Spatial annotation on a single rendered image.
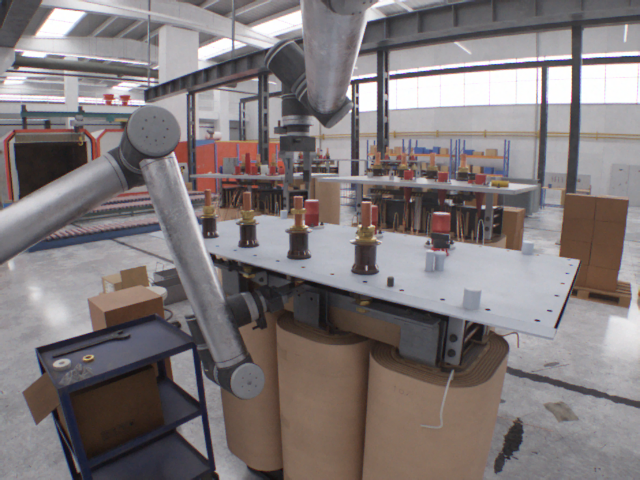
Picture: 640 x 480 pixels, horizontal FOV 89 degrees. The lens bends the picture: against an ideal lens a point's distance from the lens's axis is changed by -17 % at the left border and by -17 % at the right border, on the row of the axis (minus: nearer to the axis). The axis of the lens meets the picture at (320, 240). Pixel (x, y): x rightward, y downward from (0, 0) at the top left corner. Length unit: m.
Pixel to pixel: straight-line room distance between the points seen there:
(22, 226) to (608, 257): 5.65
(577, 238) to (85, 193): 5.39
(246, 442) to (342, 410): 0.69
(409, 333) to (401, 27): 9.72
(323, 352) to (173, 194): 0.73
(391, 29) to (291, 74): 9.62
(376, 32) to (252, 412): 10.01
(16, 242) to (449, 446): 1.39
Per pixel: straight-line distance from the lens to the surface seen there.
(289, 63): 1.11
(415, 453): 1.33
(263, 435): 1.96
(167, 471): 2.32
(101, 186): 1.25
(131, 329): 2.11
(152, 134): 1.07
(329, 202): 8.30
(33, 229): 1.24
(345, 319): 1.42
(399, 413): 1.27
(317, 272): 1.15
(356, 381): 1.44
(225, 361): 1.11
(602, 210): 5.61
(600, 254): 5.68
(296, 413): 1.61
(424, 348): 1.17
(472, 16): 9.84
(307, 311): 1.40
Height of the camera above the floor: 1.69
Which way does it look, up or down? 12 degrees down
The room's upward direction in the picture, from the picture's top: straight up
